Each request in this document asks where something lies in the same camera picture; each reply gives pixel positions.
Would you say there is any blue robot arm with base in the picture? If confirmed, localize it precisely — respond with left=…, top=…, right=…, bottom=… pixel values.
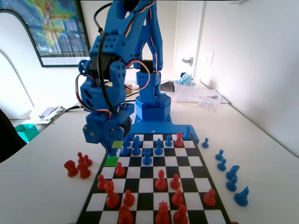
left=78, top=0, right=200, bottom=145

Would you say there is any blue chess bishop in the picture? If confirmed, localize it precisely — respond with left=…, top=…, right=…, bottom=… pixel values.
left=154, top=138, right=164, bottom=156
left=120, top=139, right=131, bottom=157

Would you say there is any red chess rook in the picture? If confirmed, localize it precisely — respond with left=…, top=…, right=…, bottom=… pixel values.
left=118, top=205, right=134, bottom=224
left=174, top=132, right=184, bottom=147
left=64, top=160, right=79, bottom=177
left=78, top=162, right=92, bottom=179

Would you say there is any tall red chess piece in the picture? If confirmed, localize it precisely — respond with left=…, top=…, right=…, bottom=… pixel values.
left=104, top=181, right=121, bottom=209

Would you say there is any red chess bishop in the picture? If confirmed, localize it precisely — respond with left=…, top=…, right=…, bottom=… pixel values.
left=155, top=169, right=168, bottom=191

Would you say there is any red chess queen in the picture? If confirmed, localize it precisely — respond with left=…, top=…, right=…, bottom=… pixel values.
left=155, top=200, right=171, bottom=224

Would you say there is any crumpled paper pile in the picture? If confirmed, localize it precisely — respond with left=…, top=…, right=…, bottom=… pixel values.
left=30, top=105, right=67, bottom=124

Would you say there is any black and white chessboard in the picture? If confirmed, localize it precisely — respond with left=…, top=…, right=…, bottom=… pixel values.
left=74, top=133, right=232, bottom=224

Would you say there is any black flat box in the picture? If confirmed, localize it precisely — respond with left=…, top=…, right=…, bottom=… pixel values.
left=161, top=80, right=176, bottom=92

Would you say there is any teal plastic bin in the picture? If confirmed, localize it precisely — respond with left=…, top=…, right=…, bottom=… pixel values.
left=14, top=123, right=39, bottom=143

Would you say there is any blue crumpled cloth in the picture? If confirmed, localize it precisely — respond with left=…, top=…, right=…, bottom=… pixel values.
left=175, top=72, right=196, bottom=86

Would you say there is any printed paper sheet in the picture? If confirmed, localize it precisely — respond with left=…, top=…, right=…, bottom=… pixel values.
left=197, top=95, right=221, bottom=112

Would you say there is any black framed map poster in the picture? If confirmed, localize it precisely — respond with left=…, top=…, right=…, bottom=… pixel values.
left=0, top=0, right=92, bottom=68

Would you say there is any white door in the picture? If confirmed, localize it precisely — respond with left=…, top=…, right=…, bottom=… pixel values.
left=175, top=0, right=206, bottom=81

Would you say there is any white curved panel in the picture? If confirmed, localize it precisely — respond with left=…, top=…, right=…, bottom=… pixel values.
left=0, top=9, right=36, bottom=119

